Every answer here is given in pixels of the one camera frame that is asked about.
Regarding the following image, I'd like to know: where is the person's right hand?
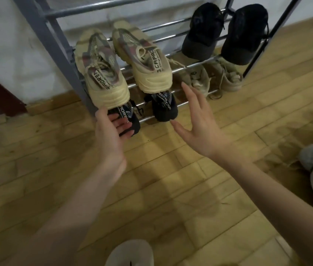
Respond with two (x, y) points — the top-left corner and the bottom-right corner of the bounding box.
(170, 81), (239, 161)

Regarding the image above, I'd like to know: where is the person's left hand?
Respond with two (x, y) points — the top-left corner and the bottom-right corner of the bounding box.
(94, 107), (136, 171)

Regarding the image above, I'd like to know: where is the person's right forearm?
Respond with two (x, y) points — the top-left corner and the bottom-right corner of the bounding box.
(215, 151), (313, 266)

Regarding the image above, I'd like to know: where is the person's left forearm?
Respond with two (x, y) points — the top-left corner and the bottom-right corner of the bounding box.
(5, 158), (128, 266)

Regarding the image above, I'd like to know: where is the cream lace-up sneaker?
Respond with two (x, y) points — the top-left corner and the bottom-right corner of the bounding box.
(214, 56), (245, 93)
(180, 63), (213, 97)

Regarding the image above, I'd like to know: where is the plain black shoe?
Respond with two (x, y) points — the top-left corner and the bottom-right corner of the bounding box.
(221, 4), (270, 66)
(181, 2), (225, 61)

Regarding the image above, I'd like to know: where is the grey metal shoe rack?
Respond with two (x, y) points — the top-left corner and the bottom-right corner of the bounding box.
(11, 0), (304, 124)

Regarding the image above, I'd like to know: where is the black sneaker with printed strap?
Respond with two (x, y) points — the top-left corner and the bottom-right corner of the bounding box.
(107, 103), (141, 137)
(144, 91), (179, 123)

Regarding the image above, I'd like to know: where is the beige sneaker with printed strap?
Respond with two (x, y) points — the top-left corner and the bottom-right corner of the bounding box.
(74, 28), (131, 110)
(111, 20), (174, 94)

